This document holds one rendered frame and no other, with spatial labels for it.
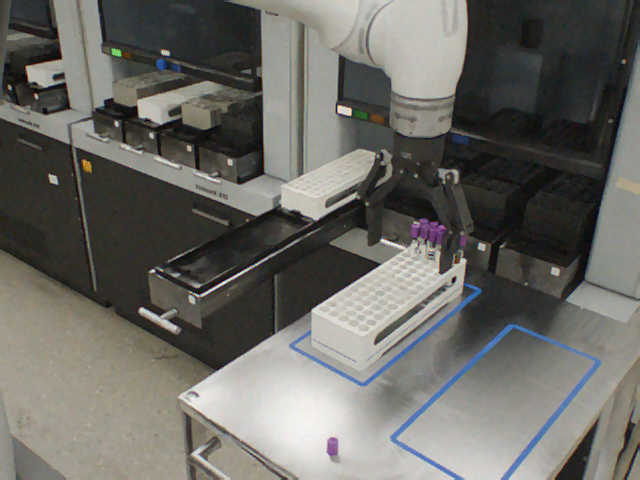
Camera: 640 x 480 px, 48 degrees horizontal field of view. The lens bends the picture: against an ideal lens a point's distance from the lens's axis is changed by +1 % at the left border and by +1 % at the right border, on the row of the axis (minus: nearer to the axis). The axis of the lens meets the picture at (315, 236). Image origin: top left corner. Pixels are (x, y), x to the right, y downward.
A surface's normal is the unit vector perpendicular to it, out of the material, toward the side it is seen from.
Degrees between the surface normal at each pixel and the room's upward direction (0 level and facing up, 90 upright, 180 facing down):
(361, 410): 0
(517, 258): 90
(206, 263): 0
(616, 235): 90
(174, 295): 90
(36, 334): 0
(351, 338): 90
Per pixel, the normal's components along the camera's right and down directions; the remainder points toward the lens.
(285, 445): 0.02, -0.88
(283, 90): -0.62, 0.36
